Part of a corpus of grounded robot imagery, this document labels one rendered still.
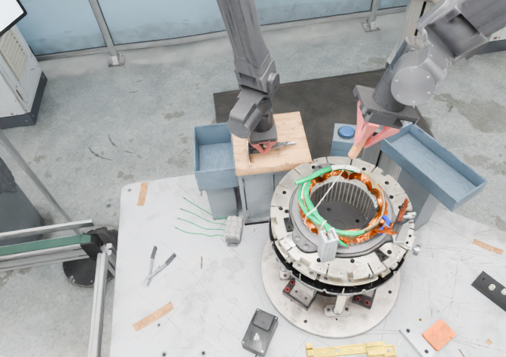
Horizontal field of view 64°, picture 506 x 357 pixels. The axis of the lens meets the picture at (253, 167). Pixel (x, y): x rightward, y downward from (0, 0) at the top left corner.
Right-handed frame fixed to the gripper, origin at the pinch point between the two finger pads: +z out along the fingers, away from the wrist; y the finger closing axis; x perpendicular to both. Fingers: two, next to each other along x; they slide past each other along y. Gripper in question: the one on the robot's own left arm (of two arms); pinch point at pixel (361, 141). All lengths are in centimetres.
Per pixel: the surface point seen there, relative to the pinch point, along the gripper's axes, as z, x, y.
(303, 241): 25.9, -4.0, -1.7
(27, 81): 143, 187, -120
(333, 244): 18.4, -9.6, 0.6
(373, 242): 20.7, -5.9, 11.9
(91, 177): 154, 121, -66
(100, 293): 84, 11, -44
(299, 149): 24.9, 25.0, 1.7
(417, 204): 27.8, 14.6, 36.2
